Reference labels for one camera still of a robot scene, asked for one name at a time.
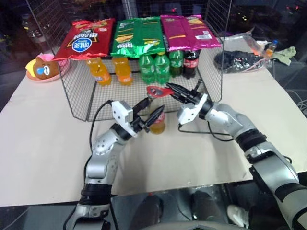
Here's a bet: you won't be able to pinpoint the green chip bag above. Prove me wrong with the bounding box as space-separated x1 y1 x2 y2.
109 17 166 59

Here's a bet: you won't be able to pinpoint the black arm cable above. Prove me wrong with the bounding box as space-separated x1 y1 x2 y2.
83 100 114 179
177 119 235 142

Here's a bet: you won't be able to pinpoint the white rounded object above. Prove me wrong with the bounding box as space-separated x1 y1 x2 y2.
227 204 250 227

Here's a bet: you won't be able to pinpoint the black wire grid rack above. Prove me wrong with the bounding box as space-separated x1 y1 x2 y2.
25 0 232 122

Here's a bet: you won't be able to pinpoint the magenta chip bag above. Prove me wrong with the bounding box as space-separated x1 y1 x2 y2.
160 14 222 52

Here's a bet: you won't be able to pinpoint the green soda plastic bottle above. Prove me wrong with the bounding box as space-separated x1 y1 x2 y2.
154 52 172 85
168 50 185 78
138 54 157 85

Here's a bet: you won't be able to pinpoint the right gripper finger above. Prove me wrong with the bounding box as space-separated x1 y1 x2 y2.
166 82 193 95
170 93 190 104

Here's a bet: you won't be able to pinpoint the small orange drink bottle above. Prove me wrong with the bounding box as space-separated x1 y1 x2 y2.
264 39 279 58

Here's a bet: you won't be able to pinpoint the thin white cable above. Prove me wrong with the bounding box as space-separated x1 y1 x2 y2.
293 90 307 111

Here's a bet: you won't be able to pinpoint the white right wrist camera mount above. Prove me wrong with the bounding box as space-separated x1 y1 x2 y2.
177 93 208 126

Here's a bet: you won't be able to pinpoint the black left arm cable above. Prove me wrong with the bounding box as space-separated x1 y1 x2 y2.
83 100 114 179

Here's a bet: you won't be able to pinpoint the grey robot torso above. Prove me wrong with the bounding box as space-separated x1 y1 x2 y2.
153 221 217 230

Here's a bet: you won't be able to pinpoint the glass orange soda bottle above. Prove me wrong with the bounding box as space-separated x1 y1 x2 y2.
146 92 167 135

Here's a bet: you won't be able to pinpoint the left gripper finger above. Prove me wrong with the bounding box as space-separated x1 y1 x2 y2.
143 104 165 133
132 96 151 117

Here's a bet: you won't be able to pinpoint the dark cola plastic bottle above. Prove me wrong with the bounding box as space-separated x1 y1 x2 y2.
183 49 202 80

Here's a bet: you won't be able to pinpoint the red bottle opener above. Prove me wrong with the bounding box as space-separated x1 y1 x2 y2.
146 85 174 99

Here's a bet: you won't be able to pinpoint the orange soda plastic bottle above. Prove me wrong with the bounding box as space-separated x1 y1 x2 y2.
111 56 133 86
86 57 112 87

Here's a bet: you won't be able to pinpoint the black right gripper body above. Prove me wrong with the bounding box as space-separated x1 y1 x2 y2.
184 79 205 104

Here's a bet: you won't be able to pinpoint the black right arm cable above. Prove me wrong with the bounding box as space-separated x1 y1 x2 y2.
177 119 235 142

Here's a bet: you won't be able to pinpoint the red chip bag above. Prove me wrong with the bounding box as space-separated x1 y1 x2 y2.
51 18 116 62

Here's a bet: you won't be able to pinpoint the brown bear plush toy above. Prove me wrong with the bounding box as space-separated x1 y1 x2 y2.
25 56 59 79

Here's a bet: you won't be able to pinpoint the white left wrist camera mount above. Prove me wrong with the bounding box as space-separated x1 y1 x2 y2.
111 100 139 138

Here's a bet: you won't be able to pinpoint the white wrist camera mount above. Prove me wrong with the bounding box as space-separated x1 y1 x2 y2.
111 100 139 138
177 93 208 126

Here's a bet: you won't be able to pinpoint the pale green cloth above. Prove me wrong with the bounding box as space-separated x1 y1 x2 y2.
273 46 297 66

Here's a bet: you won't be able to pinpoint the clear plastic bag black contents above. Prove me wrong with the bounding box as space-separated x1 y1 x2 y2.
213 27 274 74

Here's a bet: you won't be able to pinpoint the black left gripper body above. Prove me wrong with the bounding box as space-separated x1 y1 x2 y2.
130 114 150 133

